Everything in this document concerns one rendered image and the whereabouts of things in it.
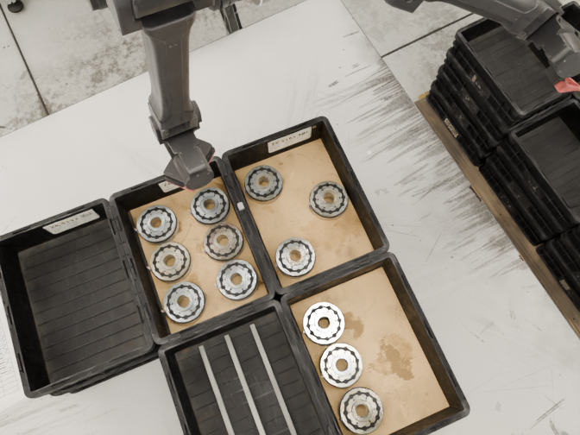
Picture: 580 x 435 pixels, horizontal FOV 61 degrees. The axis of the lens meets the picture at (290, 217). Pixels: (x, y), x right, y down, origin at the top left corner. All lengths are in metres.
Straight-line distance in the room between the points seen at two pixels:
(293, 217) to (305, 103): 0.45
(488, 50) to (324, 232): 1.11
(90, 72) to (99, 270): 1.51
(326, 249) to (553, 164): 1.10
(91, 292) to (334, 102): 0.91
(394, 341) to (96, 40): 2.14
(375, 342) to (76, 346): 0.74
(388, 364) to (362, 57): 0.98
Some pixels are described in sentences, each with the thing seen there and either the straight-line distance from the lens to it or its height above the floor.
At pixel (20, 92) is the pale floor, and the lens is 2.78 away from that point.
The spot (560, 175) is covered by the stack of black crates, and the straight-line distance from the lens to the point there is 2.10.
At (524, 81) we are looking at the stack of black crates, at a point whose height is 0.49.
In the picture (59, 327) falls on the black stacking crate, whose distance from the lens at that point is 1.38.
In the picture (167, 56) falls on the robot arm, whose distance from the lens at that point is 0.64.
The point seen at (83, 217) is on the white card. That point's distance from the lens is 1.35.
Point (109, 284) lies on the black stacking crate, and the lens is 1.35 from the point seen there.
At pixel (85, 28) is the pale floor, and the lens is 2.87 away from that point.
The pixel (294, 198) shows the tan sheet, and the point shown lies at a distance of 1.33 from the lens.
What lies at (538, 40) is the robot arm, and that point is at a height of 1.31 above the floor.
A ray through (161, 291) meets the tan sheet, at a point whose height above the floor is 0.83.
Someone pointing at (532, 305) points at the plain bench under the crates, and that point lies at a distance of 1.54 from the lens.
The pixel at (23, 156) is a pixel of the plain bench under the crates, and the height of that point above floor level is 0.70.
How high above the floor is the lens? 2.08
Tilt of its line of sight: 72 degrees down
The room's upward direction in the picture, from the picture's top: 1 degrees counter-clockwise
